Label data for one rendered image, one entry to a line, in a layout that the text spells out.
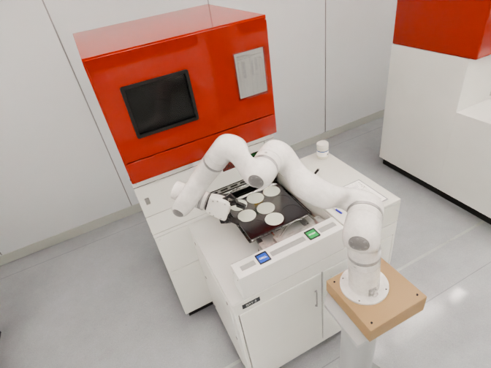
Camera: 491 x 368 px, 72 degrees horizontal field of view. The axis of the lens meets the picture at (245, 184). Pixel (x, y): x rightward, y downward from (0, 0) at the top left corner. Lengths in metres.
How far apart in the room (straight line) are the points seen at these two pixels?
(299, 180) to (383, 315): 0.61
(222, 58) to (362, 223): 0.95
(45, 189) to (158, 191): 1.77
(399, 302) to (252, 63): 1.20
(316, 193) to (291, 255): 0.46
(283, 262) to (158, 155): 0.76
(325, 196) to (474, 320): 1.71
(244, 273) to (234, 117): 0.76
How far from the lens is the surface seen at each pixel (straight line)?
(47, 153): 3.28
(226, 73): 1.63
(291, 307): 1.81
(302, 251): 1.55
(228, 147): 1.17
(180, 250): 2.08
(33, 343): 3.04
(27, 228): 3.65
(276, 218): 1.78
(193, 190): 1.35
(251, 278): 1.49
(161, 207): 1.86
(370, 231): 1.14
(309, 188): 1.15
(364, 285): 1.41
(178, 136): 1.64
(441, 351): 2.48
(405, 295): 1.50
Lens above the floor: 2.09
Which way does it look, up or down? 35 degrees down
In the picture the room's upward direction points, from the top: 10 degrees counter-clockwise
